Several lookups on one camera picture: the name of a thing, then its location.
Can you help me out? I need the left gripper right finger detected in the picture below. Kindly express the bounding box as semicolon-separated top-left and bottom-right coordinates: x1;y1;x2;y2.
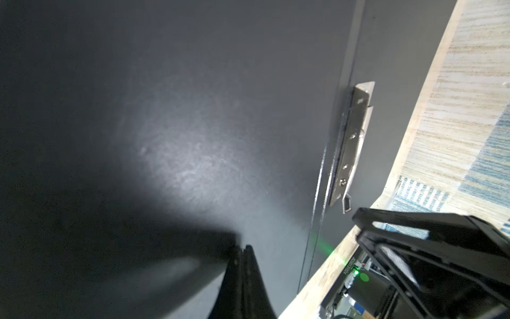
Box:
353;208;509;318

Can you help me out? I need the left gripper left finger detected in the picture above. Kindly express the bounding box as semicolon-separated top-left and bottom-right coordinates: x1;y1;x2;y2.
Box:
209;245;276;319

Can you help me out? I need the orange black file folder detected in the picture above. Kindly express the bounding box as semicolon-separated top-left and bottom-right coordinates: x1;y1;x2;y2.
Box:
1;1;456;318

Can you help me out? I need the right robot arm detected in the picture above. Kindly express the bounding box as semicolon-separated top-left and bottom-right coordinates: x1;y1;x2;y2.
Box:
318;247;423;318

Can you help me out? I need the silver folder clip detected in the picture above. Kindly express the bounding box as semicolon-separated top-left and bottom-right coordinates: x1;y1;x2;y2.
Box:
329;81;375;213

